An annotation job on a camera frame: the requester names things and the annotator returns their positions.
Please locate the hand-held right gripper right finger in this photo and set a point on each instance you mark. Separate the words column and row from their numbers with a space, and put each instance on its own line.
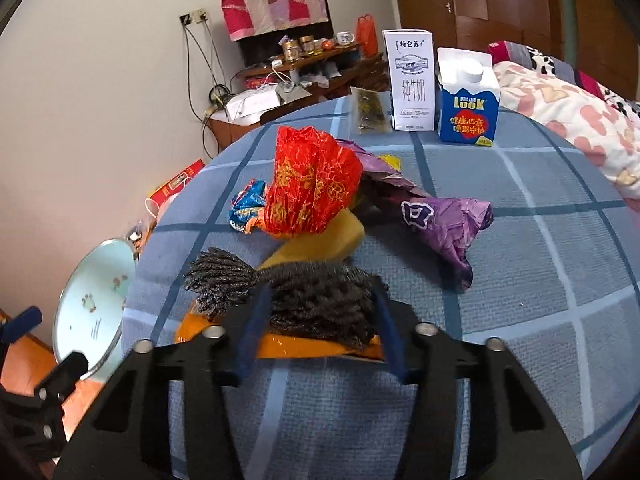
column 390, row 335

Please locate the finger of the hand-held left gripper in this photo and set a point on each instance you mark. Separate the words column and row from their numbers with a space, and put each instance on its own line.
column 70, row 367
column 22, row 321

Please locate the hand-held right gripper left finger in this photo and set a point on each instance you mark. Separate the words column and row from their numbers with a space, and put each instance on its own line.
column 250, row 340

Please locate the orange packet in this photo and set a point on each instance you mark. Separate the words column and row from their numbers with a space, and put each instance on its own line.
column 300, row 349

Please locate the light blue trash bin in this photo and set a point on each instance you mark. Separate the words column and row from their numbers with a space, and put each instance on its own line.
column 90, row 305

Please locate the yellow wrapper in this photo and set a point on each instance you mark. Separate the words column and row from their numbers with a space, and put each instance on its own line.
column 330, row 240

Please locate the purple foil wrapper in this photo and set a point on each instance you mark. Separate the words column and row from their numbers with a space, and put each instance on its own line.
column 440, row 225

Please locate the blue snack wrapper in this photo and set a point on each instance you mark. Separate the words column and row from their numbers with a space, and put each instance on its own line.
column 247, row 205

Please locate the red foil wrapper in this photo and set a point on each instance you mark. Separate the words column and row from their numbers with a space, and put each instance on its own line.
column 310, row 180

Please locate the blue checked tablecloth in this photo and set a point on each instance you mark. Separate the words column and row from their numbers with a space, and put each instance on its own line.
column 525, row 285

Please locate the red cardboard box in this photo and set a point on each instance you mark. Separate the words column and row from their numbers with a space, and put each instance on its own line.
column 175, row 185

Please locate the wooden television cabinet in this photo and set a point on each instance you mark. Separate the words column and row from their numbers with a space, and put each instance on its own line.
column 235, row 130

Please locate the clear snack packet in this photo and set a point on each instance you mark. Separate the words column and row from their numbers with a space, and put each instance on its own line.
column 369, row 110

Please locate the white box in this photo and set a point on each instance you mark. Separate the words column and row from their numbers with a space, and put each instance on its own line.
column 250, row 102

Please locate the blue milk carton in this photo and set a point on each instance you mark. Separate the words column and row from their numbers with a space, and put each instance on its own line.
column 467, row 110

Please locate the white milk carton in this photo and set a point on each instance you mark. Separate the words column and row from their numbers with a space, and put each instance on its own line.
column 410, row 85

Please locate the red flat tin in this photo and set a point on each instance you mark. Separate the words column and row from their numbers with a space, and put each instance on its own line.
column 257, row 82

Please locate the heart patterned quilt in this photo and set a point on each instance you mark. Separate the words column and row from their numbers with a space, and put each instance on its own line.
column 575, row 115

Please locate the black television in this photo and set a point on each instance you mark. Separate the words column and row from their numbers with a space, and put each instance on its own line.
column 265, row 51

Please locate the white mug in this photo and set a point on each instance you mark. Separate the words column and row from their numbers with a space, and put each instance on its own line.
column 343, row 38

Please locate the orange red plastic bag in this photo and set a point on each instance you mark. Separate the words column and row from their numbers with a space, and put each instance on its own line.
column 367, row 35

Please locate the folded patterned blanket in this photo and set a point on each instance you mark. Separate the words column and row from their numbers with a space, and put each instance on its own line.
column 545, row 67

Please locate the red pink television cover cloth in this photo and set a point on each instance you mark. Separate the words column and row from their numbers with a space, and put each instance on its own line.
column 270, row 7

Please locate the brown wooden wardrobe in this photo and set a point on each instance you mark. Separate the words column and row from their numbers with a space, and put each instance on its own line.
column 500, row 10

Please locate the wall socket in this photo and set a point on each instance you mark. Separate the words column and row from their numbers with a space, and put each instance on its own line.
column 194, row 16

